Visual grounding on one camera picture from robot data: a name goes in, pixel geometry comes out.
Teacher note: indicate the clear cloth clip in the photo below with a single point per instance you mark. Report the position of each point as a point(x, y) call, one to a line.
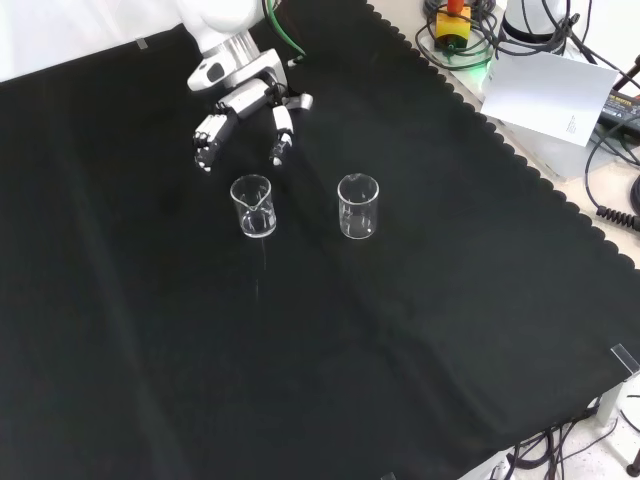
point(625, 359)
point(142, 44)

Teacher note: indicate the black cloth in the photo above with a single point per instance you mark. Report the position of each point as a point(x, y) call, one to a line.
point(150, 300)

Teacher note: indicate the black power adapter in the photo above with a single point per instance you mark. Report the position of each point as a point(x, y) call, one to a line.
point(622, 107)

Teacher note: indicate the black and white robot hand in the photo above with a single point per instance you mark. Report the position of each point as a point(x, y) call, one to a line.
point(250, 97)

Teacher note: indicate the yellow stop button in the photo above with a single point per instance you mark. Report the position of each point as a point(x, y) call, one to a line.
point(452, 27)

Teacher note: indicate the white bracket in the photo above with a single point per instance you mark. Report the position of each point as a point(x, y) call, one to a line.
point(627, 400)

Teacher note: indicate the clear glass beaker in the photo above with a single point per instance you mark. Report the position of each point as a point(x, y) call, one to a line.
point(257, 228)
point(357, 228)

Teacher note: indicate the grey box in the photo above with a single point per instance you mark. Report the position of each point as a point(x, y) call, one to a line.
point(560, 157)

